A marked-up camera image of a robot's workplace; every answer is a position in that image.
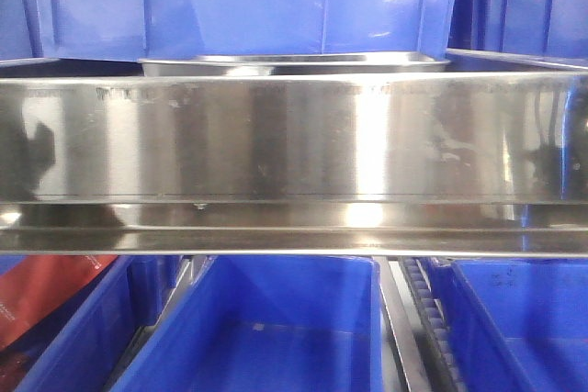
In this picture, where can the stainless steel rack shelf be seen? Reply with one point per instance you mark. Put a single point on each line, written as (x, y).
(455, 164)

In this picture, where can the blue bin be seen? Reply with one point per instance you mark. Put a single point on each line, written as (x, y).
(129, 30)
(515, 325)
(268, 323)
(20, 30)
(79, 345)
(552, 28)

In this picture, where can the blue bin lower right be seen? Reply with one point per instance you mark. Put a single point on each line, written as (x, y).
(515, 325)

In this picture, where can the blue bin upper centre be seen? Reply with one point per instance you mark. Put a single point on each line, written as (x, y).
(129, 30)

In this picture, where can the red package in bin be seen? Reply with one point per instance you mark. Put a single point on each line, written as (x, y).
(33, 286)

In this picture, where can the silver metal tray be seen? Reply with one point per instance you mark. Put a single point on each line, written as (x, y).
(296, 64)

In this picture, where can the blue bin upper right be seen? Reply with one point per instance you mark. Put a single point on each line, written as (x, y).
(552, 28)

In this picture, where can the blue bin lower left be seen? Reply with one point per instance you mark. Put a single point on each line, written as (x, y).
(79, 345)

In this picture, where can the blue bin upper left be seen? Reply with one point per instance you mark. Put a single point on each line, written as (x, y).
(20, 30)

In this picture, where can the black roller track rail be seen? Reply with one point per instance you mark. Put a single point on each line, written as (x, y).
(446, 375)

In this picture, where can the blue bin lower centre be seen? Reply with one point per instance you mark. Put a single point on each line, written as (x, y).
(268, 323)

